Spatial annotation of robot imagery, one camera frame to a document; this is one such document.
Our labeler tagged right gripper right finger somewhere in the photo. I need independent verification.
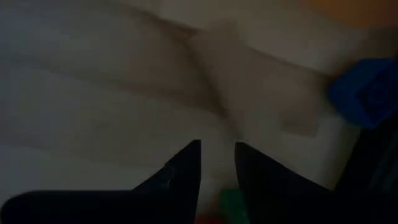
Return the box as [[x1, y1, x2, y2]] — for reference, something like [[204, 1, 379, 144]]
[[234, 142, 398, 224]]

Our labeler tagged green long plastic brick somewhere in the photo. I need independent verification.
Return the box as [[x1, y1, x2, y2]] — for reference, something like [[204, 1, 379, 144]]
[[219, 189, 249, 224]]

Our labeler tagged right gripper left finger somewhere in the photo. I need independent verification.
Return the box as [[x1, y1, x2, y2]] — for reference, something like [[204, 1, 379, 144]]
[[0, 139, 202, 224]]

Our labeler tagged blue small plastic brick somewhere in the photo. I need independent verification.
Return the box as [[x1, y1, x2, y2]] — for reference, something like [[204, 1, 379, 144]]
[[326, 58, 398, 130]]

